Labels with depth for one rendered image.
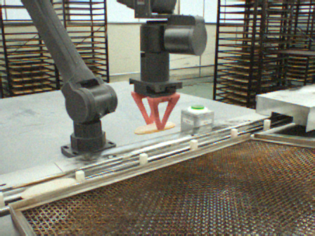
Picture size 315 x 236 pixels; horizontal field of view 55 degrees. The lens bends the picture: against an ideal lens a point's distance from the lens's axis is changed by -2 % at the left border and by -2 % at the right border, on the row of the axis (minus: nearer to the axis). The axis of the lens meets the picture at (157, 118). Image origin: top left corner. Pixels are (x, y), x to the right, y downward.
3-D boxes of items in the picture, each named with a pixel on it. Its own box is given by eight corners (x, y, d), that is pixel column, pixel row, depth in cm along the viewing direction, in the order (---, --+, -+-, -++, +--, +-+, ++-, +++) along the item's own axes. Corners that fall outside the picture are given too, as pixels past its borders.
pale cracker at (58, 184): (73, 178, 59) (72, 172, 58) (81, 186, 56) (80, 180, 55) (18, 193, 53) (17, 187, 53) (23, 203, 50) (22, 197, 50)
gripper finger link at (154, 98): (159, 121, 69) (159, 79, 66) (181, 129, 63) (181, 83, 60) (133, 126, 65) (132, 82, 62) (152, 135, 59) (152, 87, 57)
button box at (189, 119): (197, 138, 97) (199, 105, 94) (216, 146, 91) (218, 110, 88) (177, 144, 93) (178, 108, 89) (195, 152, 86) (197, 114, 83)
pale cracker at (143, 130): (169, 123, 69) (169, 118, 68) (179, 127, 66) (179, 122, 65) (129, 131, 63) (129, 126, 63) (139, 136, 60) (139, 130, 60)
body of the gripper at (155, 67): (153, 83, 68) (153, 48, 66) (183, 90, 60) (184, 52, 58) (128, 86, 64) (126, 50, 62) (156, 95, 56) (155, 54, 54)
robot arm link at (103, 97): (90, 121, 81) (74, 126, 77) (87, 83, 78) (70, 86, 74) (115, 128, 76) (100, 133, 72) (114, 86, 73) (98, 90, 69)
